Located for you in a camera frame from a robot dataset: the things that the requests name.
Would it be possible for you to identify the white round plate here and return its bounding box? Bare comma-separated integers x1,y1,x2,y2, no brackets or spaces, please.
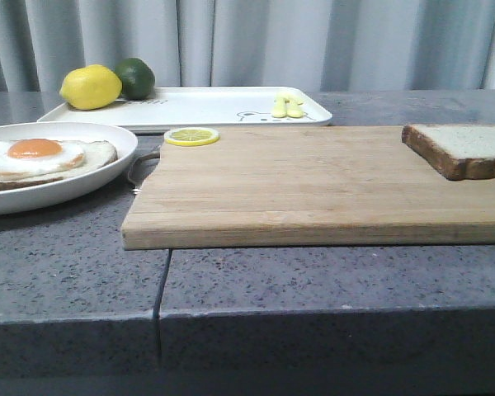
0,122,138,215

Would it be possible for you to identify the bread slice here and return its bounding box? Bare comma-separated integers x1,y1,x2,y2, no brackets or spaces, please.
401,124,495,181
0,140,118,191

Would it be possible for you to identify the white rectangular tray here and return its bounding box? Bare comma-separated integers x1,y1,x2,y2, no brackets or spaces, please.
39,87,332,134

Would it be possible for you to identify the wooden cutting board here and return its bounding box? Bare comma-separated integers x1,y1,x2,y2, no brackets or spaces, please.
121,125,495,249

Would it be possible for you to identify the lemon slice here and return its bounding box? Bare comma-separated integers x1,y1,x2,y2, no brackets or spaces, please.
163,127,220,147

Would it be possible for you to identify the left yellow utensil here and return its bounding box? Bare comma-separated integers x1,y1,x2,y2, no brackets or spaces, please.
271,94,287,118

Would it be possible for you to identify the yellow utensil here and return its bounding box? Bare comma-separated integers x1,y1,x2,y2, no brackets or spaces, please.
271,94,287,118
281,93,305,118

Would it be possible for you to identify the right yellow utensil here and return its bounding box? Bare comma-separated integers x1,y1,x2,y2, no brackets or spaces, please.
281,93,305,118

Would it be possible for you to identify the green lime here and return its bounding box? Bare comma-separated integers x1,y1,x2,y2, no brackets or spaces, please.
115,58,155,100

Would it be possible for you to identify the yellow lemon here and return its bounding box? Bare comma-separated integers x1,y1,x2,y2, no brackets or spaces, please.
59,64,122,111

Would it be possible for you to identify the fried egg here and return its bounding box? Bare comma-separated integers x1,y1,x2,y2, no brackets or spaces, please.
0,139,85,180

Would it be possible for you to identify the grey curtain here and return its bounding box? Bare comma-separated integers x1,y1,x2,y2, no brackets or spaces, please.
0,1,495,92

